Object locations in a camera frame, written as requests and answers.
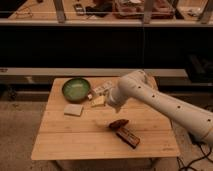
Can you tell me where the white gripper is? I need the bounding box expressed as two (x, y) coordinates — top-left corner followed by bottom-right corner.
(91, 87), (122, 108)

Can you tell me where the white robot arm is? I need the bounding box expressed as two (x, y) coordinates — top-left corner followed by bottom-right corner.
(106, 70), (213, 147)

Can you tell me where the green ceramic bowl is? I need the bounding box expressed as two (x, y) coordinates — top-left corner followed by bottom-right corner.
(62, 78), (91, 103)

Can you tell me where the clear plastic bottle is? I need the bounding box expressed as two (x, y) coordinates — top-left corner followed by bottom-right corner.
(87, 81), (113, 100)

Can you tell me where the brown pastry piece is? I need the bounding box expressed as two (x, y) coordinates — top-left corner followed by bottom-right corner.
(109, 119), (128, 130)

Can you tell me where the wooden table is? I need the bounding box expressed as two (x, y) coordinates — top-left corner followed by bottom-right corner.
(31, 78), (180, 160)

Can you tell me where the brown chocolate bar box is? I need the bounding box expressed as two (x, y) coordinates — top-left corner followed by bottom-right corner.
(116, 127), (140, 149)

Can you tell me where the background wooden shelf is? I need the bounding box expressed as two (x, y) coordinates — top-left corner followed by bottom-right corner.
(0, 0), (213, 27)

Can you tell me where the black floor cable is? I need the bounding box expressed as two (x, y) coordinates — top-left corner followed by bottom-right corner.
(176, 133), (213, 171)

